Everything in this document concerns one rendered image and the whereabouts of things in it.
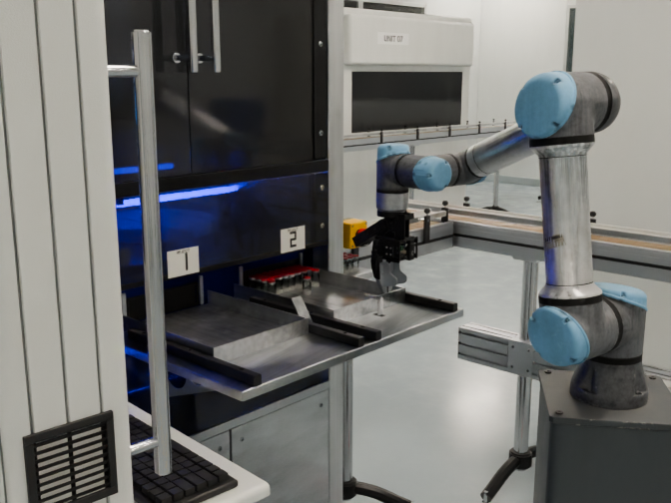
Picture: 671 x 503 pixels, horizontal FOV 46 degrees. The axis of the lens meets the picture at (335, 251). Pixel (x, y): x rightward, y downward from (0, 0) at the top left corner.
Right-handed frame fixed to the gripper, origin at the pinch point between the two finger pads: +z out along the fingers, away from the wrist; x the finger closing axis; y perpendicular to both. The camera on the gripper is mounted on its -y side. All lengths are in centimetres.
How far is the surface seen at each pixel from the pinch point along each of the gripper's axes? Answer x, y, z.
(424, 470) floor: 76, -41, 92
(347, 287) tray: 5.4, -16.5, 3.4
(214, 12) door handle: -35, -18, -64
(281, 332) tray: -36.2, 1.9, 1.3
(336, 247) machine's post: 9.5, -24.1, -5.8
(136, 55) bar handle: -87, 30, -53
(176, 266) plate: -43, -24, -10
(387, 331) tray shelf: -15.4, 13.6, 3.6
